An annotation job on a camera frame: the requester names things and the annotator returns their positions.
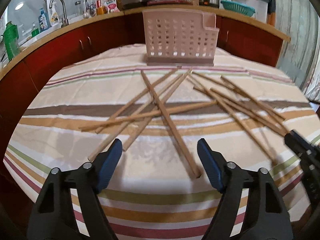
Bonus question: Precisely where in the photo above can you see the wooden chopstick long central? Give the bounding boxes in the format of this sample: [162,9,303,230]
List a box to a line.
[140,70,202,178]

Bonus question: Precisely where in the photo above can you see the wooden chopstick horizontal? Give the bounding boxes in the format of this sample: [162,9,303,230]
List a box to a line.
[79,100,216,132]

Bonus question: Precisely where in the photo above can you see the wooden chopstick diagonal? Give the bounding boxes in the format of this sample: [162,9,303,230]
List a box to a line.
[109,68,179,120]
[88,73,185,162]

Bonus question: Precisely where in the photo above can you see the red kitchen cabinets with counter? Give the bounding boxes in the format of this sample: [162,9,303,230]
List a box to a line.
[0,3,292,170]

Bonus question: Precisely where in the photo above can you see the steel kitchen faucet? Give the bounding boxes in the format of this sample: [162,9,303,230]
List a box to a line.
[49,0,69,28]

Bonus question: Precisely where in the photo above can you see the striped tablecloth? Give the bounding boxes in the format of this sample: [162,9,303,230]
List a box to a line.
[1,44,319,239]

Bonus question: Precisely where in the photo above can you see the glass sliding door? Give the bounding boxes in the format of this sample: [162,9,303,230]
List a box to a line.
[275,0,319,101]

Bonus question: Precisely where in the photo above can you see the teal plastic colander basket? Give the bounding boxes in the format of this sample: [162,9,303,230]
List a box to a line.
[220,0,255,17]

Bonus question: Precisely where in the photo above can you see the pink perforated utensil holder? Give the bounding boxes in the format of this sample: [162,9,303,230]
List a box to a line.
[143,9,220,66]

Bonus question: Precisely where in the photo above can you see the small green bottle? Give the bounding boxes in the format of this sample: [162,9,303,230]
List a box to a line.
[31,23,40,37]

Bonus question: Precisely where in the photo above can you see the green thermos bottle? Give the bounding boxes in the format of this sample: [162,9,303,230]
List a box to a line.
[3,21,20,61]

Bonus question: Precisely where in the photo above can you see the blue detergent bottle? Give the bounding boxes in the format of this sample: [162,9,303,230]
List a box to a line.
[39,8,50,32]

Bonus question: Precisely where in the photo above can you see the white spray cleaner bottle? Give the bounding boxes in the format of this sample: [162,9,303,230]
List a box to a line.
[50,2,59,26]

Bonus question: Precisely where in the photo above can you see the red induction cooker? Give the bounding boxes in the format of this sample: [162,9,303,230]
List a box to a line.
[147,0,193,6]

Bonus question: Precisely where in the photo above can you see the cooking oil bottle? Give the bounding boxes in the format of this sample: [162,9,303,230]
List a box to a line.
[96,0,107,15]

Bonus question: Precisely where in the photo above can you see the red white snack bag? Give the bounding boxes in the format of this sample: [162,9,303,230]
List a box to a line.
[105,1,120,14]

